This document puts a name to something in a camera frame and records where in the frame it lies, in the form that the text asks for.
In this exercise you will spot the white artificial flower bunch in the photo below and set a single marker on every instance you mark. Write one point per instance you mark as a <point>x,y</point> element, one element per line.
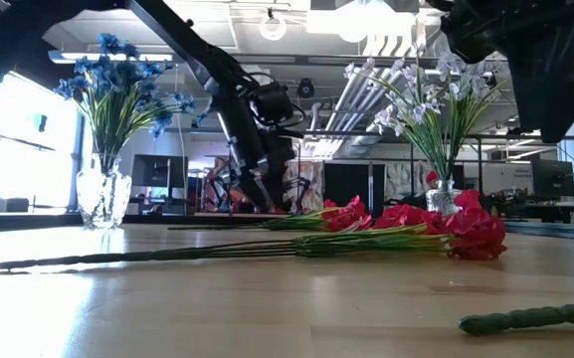
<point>465,114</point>
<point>391,117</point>

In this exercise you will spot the colourful patterned backdrop cloth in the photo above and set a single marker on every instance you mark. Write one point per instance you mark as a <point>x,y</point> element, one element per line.
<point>309,184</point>

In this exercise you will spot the thick green flower stem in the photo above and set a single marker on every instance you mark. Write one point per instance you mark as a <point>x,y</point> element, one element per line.
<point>530,318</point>

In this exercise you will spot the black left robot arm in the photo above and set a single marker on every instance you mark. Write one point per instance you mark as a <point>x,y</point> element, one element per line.
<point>177,35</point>

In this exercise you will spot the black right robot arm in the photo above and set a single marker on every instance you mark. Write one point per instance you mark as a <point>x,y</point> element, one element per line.
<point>555,59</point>

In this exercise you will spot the black background panel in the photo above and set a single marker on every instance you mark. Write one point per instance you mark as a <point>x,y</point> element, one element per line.
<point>353,179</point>

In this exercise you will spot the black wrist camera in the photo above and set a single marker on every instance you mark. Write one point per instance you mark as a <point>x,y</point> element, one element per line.
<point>271,102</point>

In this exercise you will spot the large clear glass vase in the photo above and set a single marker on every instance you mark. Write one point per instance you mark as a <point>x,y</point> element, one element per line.
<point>102,199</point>

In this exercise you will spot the black cluttered desk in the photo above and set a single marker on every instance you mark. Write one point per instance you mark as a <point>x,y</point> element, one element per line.
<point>550,211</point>

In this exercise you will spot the black computer monitor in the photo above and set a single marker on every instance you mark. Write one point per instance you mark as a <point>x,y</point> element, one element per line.
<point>552,178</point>
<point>157,171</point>

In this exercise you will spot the black table edge rail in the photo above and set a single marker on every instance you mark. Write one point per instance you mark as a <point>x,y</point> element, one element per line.
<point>28,220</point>

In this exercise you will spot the long overhead frame beam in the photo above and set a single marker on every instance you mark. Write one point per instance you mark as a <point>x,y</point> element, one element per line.
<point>316,59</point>

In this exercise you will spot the black round ceiling camera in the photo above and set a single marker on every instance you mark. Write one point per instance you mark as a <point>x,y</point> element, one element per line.
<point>305,88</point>

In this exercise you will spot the small clear glass vase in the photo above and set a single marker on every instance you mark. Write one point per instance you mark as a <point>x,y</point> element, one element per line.
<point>443,199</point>

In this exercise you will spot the black metal background rig frame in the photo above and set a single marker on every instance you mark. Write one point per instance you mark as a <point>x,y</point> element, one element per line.
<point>336,132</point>

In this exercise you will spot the round white ceiling lamp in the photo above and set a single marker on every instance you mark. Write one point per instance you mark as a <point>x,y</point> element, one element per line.
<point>272,37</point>

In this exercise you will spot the bright window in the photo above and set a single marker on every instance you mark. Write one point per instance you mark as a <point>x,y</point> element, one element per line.
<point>23,149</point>

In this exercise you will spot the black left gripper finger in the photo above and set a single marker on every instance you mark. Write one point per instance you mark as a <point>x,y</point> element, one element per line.
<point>280,189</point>
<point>249,181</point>

